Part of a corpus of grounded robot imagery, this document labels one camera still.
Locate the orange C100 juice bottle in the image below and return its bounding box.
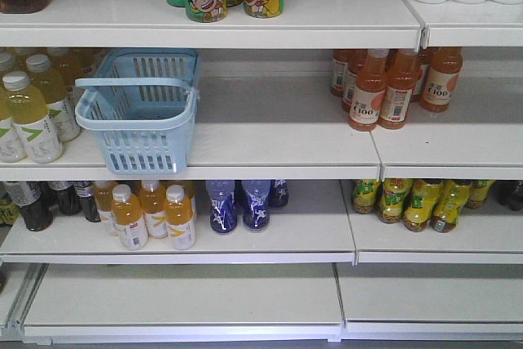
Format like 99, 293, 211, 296
378, 49, 420, 129
348, 48, 389, 132
420, 47, 463, 113

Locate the orange vitamin drink bottle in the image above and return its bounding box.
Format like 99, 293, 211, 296
139, 180, 168, 239
163, 185, 196, 250
111, 184, 149, 250
94, 181, 118, 236

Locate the cola bottle red label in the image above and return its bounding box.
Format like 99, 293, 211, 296
497, 180, 522, 211

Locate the blue sports drink bottle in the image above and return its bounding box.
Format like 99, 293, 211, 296
241, 180, 270, 231
206, 180, 237, 234
269, 179, 289, 208

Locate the pale green drink bottle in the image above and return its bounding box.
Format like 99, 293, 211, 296
1, 51, 26, 163
26, 54, 80, 142
2, 71, 63, 163

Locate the yellow iced tea bottle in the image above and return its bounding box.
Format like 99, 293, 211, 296
430, 179, 472, 233
466, 179, 495, 208
403, 178, 444, 232
378, 178, 413, 224
352, 179, 382, 214

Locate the dark tea bottle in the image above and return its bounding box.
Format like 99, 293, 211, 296
47, 181, 81, 216
3, 181, 53, 231
73, 181, 101, 223

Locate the light blue plastic basket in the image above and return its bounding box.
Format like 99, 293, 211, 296
75, 47, 201, 177

